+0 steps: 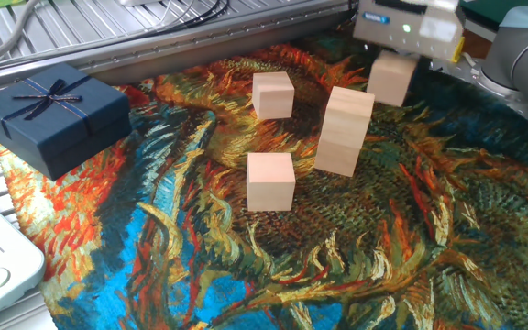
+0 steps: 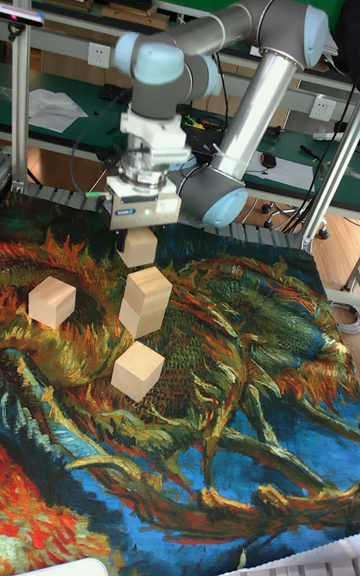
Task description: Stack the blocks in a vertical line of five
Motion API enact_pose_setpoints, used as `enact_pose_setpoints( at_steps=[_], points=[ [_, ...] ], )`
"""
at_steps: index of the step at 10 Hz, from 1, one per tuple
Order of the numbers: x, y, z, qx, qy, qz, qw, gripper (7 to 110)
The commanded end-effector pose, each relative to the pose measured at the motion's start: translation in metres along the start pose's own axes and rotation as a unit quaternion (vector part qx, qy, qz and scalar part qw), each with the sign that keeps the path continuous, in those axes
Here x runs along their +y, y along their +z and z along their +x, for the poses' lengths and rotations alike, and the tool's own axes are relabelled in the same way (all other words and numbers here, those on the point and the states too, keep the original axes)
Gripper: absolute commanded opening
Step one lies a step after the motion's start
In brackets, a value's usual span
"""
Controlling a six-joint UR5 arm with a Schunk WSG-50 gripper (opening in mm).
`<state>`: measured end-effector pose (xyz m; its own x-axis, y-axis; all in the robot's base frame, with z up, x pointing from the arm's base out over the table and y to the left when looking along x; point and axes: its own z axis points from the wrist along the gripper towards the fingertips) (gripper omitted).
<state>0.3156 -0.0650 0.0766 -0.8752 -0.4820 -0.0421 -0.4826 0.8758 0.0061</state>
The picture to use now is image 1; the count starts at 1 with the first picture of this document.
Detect navy gift box with ribbon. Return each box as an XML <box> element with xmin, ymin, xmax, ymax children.
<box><xmin>0</xmin><ymin>62</ymin><xmax>133</xmax><ymax>182</ymax></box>

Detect thick grey cable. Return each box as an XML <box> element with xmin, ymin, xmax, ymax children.
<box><xmin>0</xmin><ymin>0</ymin><xmax>43</xmax><ymax>72</ymax></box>

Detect silver Schunk gripper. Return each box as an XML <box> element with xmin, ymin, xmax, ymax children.
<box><xmin>353</xmin><ymin>0</ymin><xmax>467</xmax><ymax>77</ymax></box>

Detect thin black cables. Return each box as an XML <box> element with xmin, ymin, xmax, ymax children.
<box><xmin>84</xmin><ymin>0</ymin><xmax>231</xmax><ymax>45</ymax></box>

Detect plain wooden cube block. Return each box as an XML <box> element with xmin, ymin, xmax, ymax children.
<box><xmin>313</xmin><ymin>138</ymin><xmax>362</xmax><ymax>179</ymax></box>
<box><xmin>317</xmin><ymin>85</ymin><xmax>376</xmax><ymax>151</ymax></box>
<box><xmin>246</xmin><ymin>152</ymin><xmax>297</xmax><ymax>213</ymax></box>
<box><xmin>251</xmin><ymin>71</ymin><xmax>296</xmax><ymax>121</ymax></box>
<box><xmin>366</xmin><ymin>49</ymin><xmax>419</xmax><ymax>108</ymax></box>

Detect aluminium slotted rail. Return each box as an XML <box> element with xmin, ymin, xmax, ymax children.
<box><xmin>0</xmin><ymin>0</ymin><xmax>359</xmax><ymax>93</ymax></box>

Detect sunflower painting print cloth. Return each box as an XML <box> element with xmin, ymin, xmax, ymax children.
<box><xmin>0</xmin><ymin>22</ymin><xmax>528</xmax><ymax>330</ymax></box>

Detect yellow plastic piece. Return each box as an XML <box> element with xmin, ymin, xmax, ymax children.
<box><xmin>450</xmin><ymin>36</ymin><xmax>468</xmax><ymax>65</ymax></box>

